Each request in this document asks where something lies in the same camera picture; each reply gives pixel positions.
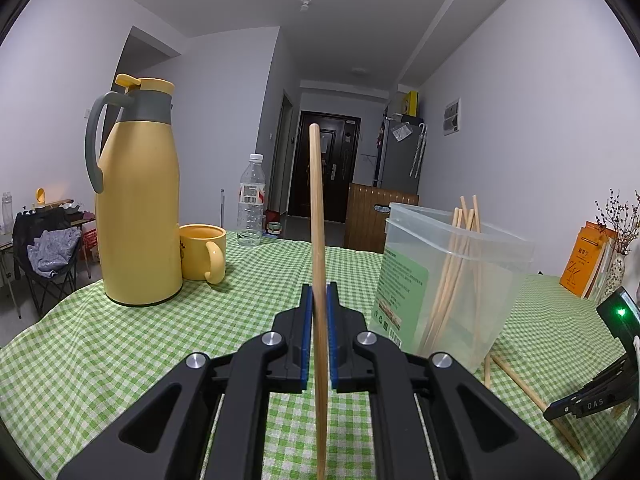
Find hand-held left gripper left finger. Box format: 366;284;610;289
57;284;314;480

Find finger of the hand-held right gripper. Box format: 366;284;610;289
544;352;640;422

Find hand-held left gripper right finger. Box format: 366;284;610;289
327;282;581;480

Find clear plastic container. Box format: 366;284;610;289
369;202;536;375

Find floral ceramic vase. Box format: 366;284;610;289
602;252;627;304

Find pale upright books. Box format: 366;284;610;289
595;237;617;301

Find orange book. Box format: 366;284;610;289
560;221;608;298

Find dried berry branches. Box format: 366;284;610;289
595;189;640;256

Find brown wooden cabinet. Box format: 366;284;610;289
344;183;420;253

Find yellow mug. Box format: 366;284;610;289
178;225;227;285

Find clear plastic water bottle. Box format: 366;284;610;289
236;154;266;247

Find dark entrance door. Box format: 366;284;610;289
287;111;361;223

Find grey refrigerator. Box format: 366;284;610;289
375;115;428;196

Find grey interior door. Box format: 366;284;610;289
272;90;297;217

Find green checked tablecloth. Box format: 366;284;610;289
0;230;640;480

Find folded white umbrella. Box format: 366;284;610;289
410;122;428;178

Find yellow thermos jug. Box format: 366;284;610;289
84;74;183;307

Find red plastic basket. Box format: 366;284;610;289
80;230;99;264

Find grey blue cloth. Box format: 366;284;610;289
27;227;83;279

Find black folding chair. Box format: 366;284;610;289
12;207;83;318

